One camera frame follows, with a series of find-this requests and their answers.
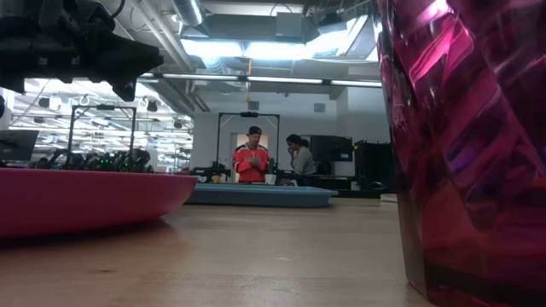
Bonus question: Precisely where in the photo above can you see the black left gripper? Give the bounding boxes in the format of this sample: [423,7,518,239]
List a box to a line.
[0,0,165,102]

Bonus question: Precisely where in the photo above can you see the pink round plate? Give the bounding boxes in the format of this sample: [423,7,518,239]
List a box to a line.
[0,167,199,239]

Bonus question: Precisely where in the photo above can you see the red faceted plastic cup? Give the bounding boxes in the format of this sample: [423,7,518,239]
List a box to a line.
[374,0,546,307]

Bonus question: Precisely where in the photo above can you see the blue plastic tray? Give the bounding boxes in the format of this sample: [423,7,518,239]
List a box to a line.
[186,182,339,209]

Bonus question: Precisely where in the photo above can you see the long ceiling light strip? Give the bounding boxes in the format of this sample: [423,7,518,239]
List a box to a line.
[136,72,383,89]

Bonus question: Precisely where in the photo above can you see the black computer monitor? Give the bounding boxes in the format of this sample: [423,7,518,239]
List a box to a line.
[0,129,40,163]

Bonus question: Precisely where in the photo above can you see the person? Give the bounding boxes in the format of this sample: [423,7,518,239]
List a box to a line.
[284,133,318,177]
[232,125,271,184]

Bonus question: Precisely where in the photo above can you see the grey ceiling box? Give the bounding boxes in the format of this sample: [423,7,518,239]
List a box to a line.
[275,11,305,40]

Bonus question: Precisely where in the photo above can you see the black storage rack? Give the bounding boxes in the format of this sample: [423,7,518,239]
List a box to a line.
[353,140,396,192]

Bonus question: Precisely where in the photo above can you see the silver ventilation duct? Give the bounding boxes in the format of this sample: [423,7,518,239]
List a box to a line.
[171,0,206,28]

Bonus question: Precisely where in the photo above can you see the black gantry frame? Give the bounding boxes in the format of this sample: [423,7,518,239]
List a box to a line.
[67,104,138,168]
[216,112,282,172]

